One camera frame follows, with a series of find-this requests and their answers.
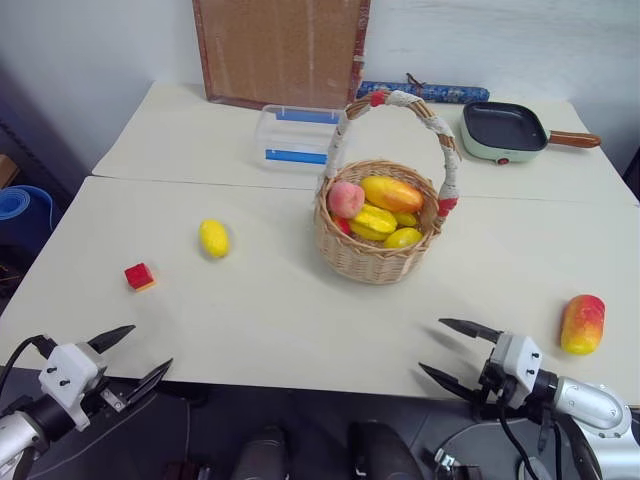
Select yellow orange mango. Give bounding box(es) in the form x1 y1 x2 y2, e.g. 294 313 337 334
360 175 426 214

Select cork board wooden frame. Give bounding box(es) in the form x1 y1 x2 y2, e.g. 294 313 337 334
191 0 373 111

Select green electric pan wooden handle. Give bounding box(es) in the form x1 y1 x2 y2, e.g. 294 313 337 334
459 101 603 167

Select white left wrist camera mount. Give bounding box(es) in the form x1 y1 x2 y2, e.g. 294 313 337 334
38 342 109 432

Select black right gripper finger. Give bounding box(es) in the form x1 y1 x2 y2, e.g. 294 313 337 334
418 362 485 402
438 317 504 346

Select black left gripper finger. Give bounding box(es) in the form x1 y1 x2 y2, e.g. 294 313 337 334
122 357 174 407
88 324 137 354

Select blue patterned roll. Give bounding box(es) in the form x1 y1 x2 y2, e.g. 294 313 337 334
355 72 492 105

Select grey round disc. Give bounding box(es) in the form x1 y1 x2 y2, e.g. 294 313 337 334
433 423 554 480

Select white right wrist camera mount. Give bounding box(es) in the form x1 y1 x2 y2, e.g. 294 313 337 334
490 332 544 409

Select red yellow mango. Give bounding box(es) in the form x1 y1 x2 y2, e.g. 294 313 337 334
559 294 607 357

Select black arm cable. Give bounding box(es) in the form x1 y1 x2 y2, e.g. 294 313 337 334
0 335 59 397
498 399 553 480

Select bumpy yellow lemon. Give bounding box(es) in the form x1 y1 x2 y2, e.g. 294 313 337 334
198 218 231 260

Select wicker basket with handle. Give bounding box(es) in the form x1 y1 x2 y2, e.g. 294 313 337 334
313 90 462 286

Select blue foam mat roll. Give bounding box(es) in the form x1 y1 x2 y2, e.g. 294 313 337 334
0 185 54 247

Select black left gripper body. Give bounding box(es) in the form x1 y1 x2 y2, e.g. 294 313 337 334
79 342 127 414

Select brown cardboard box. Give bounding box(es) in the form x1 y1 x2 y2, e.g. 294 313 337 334
0 153 22 191

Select red cube with yellow base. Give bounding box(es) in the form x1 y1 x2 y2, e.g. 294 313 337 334
124 262 157 294

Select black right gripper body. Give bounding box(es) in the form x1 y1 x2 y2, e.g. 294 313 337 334
475 357 521 407

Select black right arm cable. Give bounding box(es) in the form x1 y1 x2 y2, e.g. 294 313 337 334
498 399 553 480

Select yellow starfruit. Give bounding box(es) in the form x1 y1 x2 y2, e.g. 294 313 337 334
347 203 399 241

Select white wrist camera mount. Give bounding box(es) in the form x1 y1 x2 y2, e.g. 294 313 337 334
490 332 544 409
38 342 109 432

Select pink peach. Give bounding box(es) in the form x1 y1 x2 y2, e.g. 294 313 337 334
327 180 366 220

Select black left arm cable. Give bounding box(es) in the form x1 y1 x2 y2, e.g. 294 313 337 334
0 335 59 397

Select clear plastic box blue clips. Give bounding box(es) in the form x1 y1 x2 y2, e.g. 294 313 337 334
253 103 347 176

